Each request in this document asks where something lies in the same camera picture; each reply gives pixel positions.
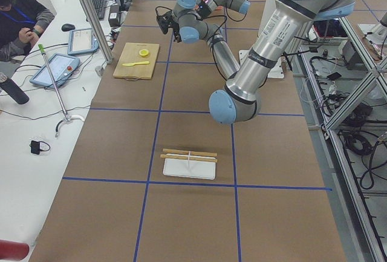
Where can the yellow lemon slice toy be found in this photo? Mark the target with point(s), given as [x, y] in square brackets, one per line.
[143, 52]

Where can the bamboo cutting board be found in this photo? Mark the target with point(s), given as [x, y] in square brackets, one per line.
[130, 54]

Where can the wooden rack stick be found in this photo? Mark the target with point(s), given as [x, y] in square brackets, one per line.
[192, 153]
[191, 158]

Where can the black computer mouse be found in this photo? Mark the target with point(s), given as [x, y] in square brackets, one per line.
[67, 27]

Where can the black keyboard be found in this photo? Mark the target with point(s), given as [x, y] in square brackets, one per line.
[100, 7]

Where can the wooden rack stick near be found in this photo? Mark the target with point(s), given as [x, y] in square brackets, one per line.
[191, 158]

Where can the black power adapter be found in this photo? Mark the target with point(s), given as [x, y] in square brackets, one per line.
[114, 16]

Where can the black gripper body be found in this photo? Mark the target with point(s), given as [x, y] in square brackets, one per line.
[176, 33]
[205, 11]

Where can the black bottle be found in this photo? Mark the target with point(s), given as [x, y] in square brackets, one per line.
[13, 90]

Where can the white rectangular tray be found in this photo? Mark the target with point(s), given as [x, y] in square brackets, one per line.
[201, 170]

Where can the red cylinder object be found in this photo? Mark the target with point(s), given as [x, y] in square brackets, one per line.
[13, 251]

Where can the metal reacher grabber stick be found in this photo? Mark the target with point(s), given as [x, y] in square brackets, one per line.
[67, 118]

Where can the wooden rack stick far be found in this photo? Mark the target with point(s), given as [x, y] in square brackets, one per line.
[192, 153]

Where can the aluminium frame post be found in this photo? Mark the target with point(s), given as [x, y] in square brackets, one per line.
[92, 18]

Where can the yellow plastic knife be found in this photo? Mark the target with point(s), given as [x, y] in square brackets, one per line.
[131, 64]

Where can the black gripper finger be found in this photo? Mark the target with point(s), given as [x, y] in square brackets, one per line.
[176, 37]

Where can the teach pendant near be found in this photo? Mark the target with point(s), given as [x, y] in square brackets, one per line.
[62, 67]

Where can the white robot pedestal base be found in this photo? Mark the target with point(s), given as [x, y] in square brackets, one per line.
[275, 73]

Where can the seated person in black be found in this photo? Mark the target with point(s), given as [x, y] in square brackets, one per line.
[23, 22]

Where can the small black clip with cable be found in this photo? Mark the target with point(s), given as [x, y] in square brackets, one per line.
[37, 147]

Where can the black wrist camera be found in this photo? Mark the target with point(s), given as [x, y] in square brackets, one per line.
[164, 20]

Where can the teach pendant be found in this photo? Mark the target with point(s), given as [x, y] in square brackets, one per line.
[82, 41]
[62, 67]

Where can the teach pendant far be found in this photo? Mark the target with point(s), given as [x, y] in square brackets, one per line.
[82, 41]

